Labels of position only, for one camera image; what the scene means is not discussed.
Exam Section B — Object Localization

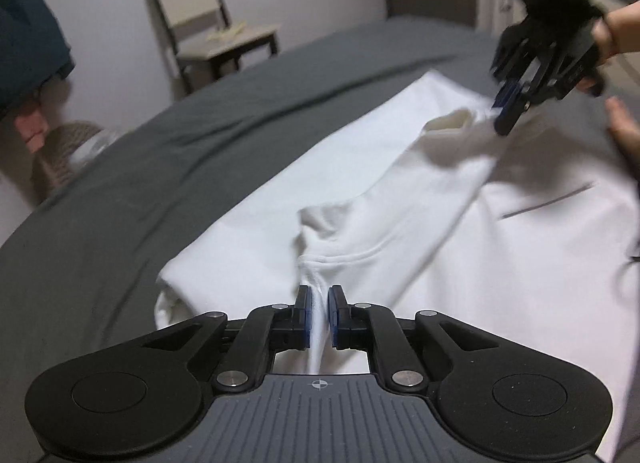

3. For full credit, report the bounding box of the white garment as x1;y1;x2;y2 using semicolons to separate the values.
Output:
154;72;639;460

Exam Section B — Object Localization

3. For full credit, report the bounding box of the person's right hand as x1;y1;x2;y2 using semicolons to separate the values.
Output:
591;1;640;67

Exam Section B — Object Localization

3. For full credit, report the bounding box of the person's bare hand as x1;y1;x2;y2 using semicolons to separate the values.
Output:
605;97;640;166

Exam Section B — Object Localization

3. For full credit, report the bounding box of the grey bed sheet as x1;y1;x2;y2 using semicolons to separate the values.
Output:
0;14;640;463

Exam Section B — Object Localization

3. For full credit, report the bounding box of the woven laundry basket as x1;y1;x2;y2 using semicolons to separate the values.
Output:
32;122;124;203

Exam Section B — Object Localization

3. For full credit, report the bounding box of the yellow cloth on chair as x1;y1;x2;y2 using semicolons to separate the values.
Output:
206;21;246;41

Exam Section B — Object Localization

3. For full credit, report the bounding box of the beige wooden chair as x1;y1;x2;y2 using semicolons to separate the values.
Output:
147;0;280;94

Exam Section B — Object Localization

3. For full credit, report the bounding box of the pink hanging cloth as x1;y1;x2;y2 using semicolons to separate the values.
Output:
13;94;50;154

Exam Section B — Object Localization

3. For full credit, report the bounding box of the dark teal hanging jacket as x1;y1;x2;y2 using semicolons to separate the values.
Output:
1;0;75;114

